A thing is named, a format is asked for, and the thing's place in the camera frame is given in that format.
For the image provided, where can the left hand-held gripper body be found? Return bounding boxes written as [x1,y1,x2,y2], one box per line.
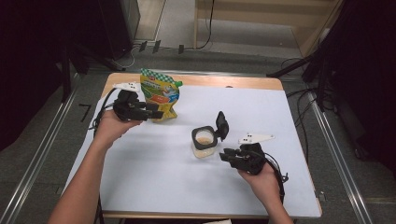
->
[111,81,150,123]

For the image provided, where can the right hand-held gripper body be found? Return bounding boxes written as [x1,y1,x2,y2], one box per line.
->
[237,133,276,176]

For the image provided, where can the yellow green printed pouch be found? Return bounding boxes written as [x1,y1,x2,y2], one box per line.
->
[139,68,184,123]

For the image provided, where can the clear jar with black lid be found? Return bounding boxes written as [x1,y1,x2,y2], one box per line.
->
[191,110,231,160]

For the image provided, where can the person's left hand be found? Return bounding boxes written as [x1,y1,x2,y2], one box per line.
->
[92,108,144,147]

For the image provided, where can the person's right hand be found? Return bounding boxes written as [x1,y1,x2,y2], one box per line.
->
[237,161,281,207]

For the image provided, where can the black cabinet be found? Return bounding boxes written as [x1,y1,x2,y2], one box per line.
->
[99,0,141,62]

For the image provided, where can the black tripod stand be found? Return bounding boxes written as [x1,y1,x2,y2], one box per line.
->
[265,46,331,113]

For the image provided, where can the black curtain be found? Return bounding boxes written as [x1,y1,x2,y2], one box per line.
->
[0,0,104,152]
[323,0,396,175]

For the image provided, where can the left hand-held gripper cable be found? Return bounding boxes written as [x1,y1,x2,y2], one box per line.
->
[88,88,122,138]

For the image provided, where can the hand-held gripper cable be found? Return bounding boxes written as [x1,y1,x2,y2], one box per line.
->
[264,151,290,204]
[88,88,122,138]

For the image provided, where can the right hand-held gripper cable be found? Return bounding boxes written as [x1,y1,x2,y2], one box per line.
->
[264,151,290,204]

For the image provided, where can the white floor cable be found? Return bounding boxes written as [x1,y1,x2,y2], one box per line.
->
[113,45,141,69]

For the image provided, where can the black floor cables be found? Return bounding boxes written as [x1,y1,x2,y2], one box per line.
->
[281,57,331,162]

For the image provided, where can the metal floor rail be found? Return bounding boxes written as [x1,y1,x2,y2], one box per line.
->
[0,73,82,224]
[306,91,373,224]

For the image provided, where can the light wooden frame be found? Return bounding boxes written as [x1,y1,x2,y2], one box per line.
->
[193,0,347,59]

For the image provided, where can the black hanging cable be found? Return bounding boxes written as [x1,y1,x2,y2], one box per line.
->
[183,0,217,50]

